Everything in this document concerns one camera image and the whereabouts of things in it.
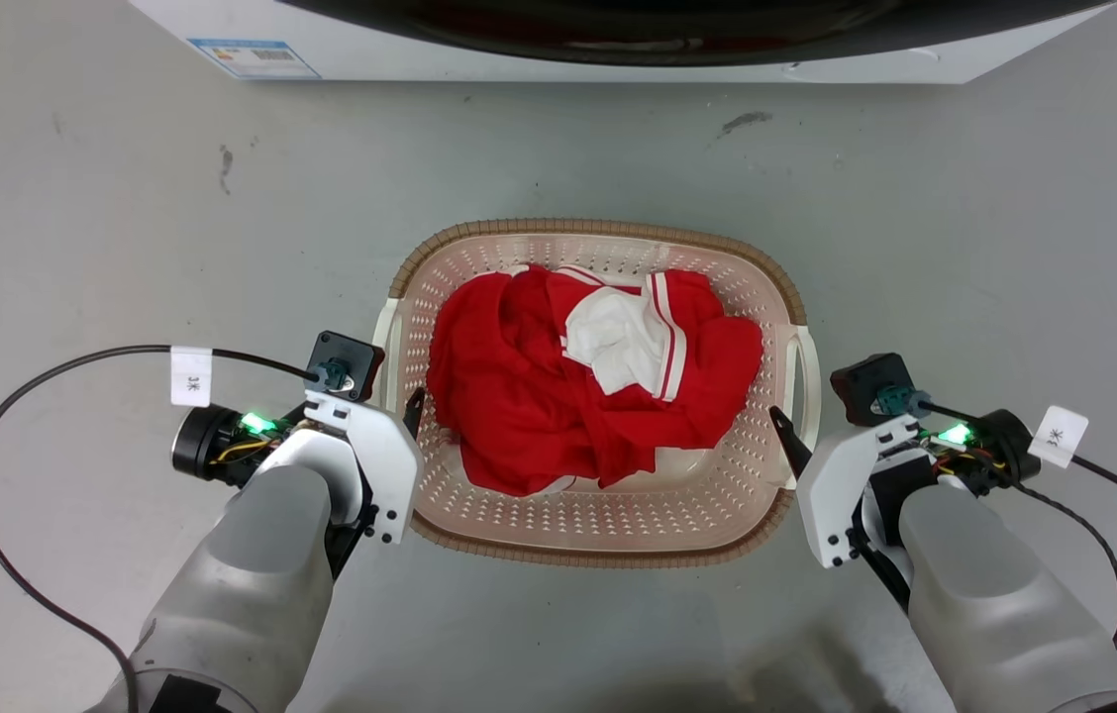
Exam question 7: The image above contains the blue white energy label sticker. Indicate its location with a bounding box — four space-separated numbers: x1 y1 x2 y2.
187 38 322 81

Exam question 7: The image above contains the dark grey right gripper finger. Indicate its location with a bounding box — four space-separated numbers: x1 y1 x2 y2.
767 404 815 478

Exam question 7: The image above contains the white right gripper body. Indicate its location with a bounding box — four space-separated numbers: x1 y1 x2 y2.
795 414 922 570

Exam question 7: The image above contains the black braided cable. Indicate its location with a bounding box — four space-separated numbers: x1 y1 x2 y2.
999 481 1117 651

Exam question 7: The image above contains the dark washing machine door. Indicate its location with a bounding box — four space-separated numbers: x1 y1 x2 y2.
279 0 1116 68

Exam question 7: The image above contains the white washing machine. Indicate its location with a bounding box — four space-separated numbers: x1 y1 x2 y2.
128 0 1117 86

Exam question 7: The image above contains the beige plastic laundry basket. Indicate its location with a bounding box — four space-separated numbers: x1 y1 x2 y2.
371 218 823 569

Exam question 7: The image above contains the white cloth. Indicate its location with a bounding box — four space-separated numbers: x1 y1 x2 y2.
562 286 659 398

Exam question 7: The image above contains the white cable label tag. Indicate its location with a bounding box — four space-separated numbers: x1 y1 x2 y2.
1026 405 1090 469
169 346 214 408

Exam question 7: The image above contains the red garment with white stripes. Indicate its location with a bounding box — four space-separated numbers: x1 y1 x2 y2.
426 263 765 497

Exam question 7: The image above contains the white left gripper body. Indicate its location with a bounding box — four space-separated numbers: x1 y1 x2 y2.
264 390 424 546

